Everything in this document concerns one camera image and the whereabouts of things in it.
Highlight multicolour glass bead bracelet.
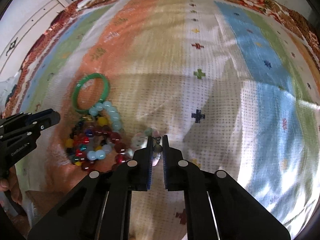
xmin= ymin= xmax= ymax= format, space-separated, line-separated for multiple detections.
xmin=64 ymin=114 xmax=111 ymax=167

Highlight light blue bead bracelet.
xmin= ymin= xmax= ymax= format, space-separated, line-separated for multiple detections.
xmin=86 ymin=100 xmax=124 ymax=161

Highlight green jade bangle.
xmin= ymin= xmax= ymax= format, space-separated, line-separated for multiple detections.
xmin=71 ymin=73 xmax=110 ymax=114

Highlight dark red bead bracelet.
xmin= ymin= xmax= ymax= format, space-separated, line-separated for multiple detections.
xmin=80 ymin=125 xmax=128 ymax=172

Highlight clear crystal bead bracelet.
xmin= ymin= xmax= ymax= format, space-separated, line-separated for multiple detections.
xmin=127 ymin=127 xmax=162 ymax=167

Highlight person's left hand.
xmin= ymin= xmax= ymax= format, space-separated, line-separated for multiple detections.
xmin=0 ymin=166 xmax=22 ymax=205

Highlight white wooden headboard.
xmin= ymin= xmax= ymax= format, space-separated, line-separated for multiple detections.
xmin=1 ymin=0 xmax=69 ymax=81

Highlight striped colourful bed blanket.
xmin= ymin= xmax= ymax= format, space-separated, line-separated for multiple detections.
xmin=11 ymin=0 xmax=319 ymax=238

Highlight white charger adapter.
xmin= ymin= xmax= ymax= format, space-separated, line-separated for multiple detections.
xmin=77 ymin=0 xmax=92 ymax=9

